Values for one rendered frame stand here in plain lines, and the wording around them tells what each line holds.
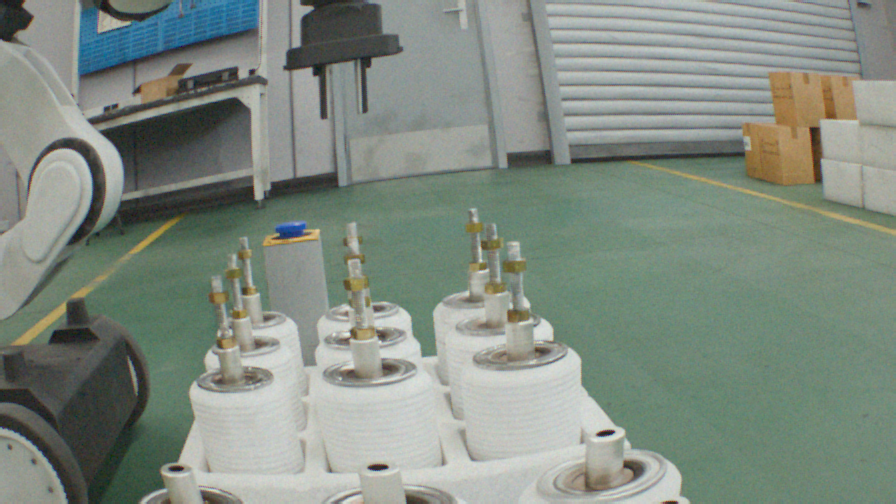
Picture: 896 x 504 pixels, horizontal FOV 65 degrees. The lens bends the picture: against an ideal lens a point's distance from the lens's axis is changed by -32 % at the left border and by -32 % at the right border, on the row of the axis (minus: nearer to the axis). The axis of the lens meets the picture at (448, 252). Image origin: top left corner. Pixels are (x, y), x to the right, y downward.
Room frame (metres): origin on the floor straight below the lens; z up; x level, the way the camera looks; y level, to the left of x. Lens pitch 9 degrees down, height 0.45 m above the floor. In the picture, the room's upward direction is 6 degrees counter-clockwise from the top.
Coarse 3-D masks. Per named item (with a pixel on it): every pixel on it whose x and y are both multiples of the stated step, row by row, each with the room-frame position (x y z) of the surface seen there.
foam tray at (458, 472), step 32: (448, 416) 0.82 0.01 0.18; (192, 448) 0.73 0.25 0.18; (320, 448) 0.75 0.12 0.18; (448, 448) 0.73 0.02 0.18; (576, 448) 0.69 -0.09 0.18; (224, 480) 0.65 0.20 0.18; (256, 480) 0.66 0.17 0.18; (288, 480) 0.66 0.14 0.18; (320, 480) 0.66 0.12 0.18; (352, 480) 0.66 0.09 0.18; (416, 480) 0.66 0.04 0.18; (448, 480) 0.66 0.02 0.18; (480, 480) 0.66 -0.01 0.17; (512, 480) 0.67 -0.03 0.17
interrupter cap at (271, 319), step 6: (264, 312) 0.99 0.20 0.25; (270, 312) 0.99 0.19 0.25; (276, 312) 0.98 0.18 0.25; (228, 318) 0.97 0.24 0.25; (264, 318) 0.97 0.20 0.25; (270, 318) 0.97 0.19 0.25; (276, 318) 0.96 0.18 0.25; (282, 318) 0.95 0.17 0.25; (228, 324) 0.94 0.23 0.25; (252, 324) 0.93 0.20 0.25; (258, 324) 0.93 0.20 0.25; (264, 324) 0.93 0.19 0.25; (270, 324) 0.93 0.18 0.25; (276, 324) 0.94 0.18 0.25
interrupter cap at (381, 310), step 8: (376, 304) 0.99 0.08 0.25; (384, 304) 0.99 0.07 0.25; (392, 304) 0.98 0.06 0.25; (328, 312) 0.97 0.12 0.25; (336, 312) 0.97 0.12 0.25; (344, 312) 0.97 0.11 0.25; (376, 312) 0.97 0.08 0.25; (384, 312) 0.95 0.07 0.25; (392, 312) 0.95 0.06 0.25; (336, 320) 0.94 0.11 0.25; (344, 320) 0.93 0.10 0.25
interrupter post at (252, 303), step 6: (258, 294) 0.96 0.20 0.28; (246, 300) 0.95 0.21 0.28; (252, 300) 0.95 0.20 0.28; (258, 300) 0.95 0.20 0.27; (246, 306) 0.95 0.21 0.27; (252, 306) 0.95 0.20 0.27; (258, 306) 0.95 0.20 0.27; (252, 312) 0.95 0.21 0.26; (258, 312) 0.95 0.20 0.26; (252, 318) 0.95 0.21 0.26; (258, 318) 0.95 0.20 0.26
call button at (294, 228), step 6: (288, 222) 1.14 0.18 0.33; (294, 222) 1.13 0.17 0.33; (300, 222) 1.13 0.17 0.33; (276, 228) 1.12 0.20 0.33; (282, 228) 1.12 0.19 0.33; (288, 228) 1.11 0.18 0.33; (294, 228) 1.12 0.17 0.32; (300, 228) 1.12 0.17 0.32; (282, 234) 1.12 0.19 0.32; (288, 234) 1.12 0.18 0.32; (294, 234) 1.12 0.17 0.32; (300, 234) 1.12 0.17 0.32
